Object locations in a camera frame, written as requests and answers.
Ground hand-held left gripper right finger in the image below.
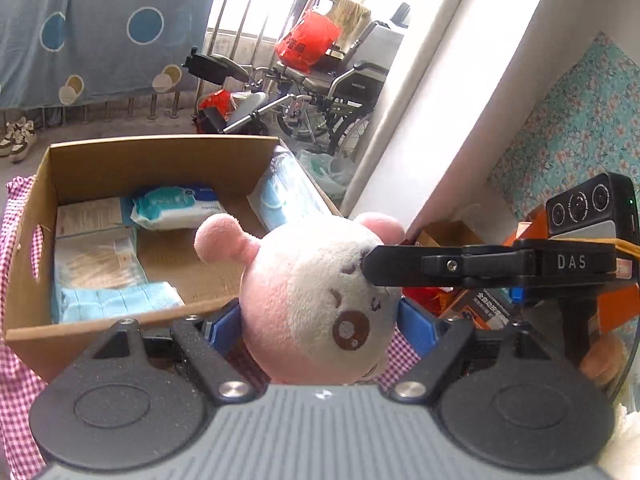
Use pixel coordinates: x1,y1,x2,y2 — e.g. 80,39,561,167
389,297,568,403

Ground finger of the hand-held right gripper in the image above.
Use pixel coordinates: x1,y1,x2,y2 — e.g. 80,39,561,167
361,242,539,291

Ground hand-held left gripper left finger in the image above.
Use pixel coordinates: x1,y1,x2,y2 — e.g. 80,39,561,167
92,302,257,405

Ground pink white plush toy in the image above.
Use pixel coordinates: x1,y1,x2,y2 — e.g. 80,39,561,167
194,212,407,387

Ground clear bag of cotton swabs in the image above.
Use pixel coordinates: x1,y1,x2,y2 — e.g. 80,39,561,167
52,235,149,292

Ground brown cardboard box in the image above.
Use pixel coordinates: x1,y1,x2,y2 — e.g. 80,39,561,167
2,135,347,382

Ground orange box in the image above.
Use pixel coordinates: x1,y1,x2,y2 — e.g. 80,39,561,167
439,207,640,336

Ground light blue folded towel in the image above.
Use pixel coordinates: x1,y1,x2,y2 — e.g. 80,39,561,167
52,281,187,324

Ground wet wipes pack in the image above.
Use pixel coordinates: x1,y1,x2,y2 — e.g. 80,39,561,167
131,184,227,231

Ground floral patterned cloth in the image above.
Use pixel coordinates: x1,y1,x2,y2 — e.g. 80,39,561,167
487,31,640,222

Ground pack of blue face masks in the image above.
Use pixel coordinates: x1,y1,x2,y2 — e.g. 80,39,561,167
247,152,332,234

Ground clear plastic bag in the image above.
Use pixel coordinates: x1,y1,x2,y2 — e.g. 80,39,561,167
299,149,354,202

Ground white fluffy cloth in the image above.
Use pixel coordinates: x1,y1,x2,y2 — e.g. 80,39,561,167
599,400,640,468

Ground wheelchair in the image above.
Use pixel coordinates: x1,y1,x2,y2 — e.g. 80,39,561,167
182,2,407,162

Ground small red bag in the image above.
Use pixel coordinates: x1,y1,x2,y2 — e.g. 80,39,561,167
196,89,237,134

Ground pink checkered cloth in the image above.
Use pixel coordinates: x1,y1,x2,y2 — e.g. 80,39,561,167
0,175,418,480

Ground red printed plastic bag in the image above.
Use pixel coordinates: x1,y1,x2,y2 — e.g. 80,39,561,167
273,9,342,74

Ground yellow towel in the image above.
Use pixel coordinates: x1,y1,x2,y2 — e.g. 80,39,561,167
329,0,372,37

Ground white brown sneaker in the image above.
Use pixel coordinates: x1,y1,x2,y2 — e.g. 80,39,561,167
10,119,37,163
0,119,22,157

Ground metal railing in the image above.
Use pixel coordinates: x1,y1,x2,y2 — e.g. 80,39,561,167
85,0,313,122

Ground blue printed bedsheet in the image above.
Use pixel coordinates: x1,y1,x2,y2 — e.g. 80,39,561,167
0,0,217,109

